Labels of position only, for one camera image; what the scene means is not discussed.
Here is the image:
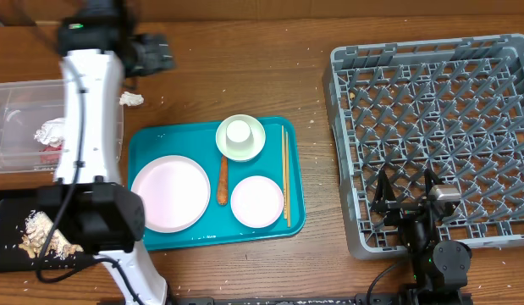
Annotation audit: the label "orange carrot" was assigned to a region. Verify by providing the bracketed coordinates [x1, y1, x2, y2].
[217, 156, 229, 206]

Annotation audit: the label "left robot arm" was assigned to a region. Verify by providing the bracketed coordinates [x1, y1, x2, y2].
[37, 1, 174, 304]

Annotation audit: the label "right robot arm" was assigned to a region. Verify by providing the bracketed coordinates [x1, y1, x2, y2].
[366, 169, 472, 305]

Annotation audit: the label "black waste bin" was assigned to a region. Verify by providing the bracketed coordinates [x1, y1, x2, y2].
[0, 189, 93, 272]

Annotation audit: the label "wooden chopstick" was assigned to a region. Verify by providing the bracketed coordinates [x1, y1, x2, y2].
[281, 125, 288, 220]
[284, 131, 291, 228]

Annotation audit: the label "right wooden chopstick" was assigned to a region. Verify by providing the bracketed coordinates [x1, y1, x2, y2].
[284, 131, 291, 228]

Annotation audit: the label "small white tissue piece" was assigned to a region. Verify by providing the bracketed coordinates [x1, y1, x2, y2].
[119, 91, 145, 107]

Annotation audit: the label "left wooden chopstick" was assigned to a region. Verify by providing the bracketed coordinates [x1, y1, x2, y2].
[281, 125, 288, 220]

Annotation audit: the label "grey dishwasher rack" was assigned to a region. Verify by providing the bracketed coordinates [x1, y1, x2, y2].
[323, 34, 524, 259]

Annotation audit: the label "large white plate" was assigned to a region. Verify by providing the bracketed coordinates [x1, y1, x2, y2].
[131, 155, 211, 233]

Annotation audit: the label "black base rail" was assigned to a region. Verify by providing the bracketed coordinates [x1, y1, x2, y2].
[173, 293, 474, 305]

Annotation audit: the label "small white plate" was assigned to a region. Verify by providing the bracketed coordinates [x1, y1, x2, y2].
[230, 175, 284, 229]

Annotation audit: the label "rice and peanut scraps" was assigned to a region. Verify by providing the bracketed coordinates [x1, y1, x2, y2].
[18, 211, 83, 260]

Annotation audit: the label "white saucer bowl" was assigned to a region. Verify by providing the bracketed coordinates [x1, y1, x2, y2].
[216, 114, 266, 162]

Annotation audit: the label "clear plastic bin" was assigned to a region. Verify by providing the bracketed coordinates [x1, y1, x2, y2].
[0, 79, 124, 175]

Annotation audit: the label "teal plastic tray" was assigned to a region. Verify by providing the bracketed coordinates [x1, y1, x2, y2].
[128, 117, 306, 251]

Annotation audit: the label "red foil snack wrapper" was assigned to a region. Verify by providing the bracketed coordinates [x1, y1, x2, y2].
[40, 146, 62, 164]

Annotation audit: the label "small white cup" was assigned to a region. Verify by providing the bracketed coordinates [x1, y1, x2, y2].
[226, 119, 251, 145]

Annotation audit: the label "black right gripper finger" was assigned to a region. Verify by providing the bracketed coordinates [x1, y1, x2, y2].
[373, 169, 396, 204]
[424, 169, 444, 201]

